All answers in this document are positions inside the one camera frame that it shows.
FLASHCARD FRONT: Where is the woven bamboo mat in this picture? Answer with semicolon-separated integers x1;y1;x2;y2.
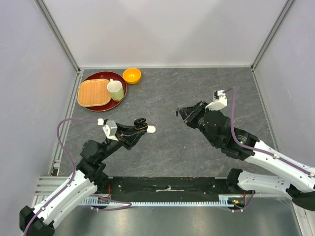
77;79;111;107

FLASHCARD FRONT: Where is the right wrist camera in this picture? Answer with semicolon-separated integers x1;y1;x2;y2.
205;90;227;111

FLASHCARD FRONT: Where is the pale green cup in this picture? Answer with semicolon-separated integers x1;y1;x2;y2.
107;79;124;102

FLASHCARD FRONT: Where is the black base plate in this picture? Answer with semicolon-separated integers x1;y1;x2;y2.
98;176;254;197

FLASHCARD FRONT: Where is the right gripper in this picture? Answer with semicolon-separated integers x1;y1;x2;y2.
177;99;218;147

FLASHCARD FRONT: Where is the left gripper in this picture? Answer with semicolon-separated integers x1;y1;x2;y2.
98;122;147;161

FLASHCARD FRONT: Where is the orange bowl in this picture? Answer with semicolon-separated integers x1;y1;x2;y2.
123;68;142;85

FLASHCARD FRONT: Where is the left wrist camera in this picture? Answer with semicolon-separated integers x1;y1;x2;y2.
102;120;118;141

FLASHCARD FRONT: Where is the slotted cable duct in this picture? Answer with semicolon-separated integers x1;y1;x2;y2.
79;191;245;208

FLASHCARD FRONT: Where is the white earbud charging case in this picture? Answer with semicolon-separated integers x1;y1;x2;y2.
147;125;156;134

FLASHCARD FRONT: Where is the black earbud charging case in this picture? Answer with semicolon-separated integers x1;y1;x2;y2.
133;118;148;131

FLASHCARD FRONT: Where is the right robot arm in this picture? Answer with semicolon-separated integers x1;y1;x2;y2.
176;101;315;211

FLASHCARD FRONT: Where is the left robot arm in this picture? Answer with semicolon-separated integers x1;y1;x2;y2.
19;118;156;236

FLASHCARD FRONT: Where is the red round tray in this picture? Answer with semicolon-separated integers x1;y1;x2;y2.
83;71;127;112

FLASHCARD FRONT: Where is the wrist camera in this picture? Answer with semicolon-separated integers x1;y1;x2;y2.
205;90;227;111
102;120;118;141

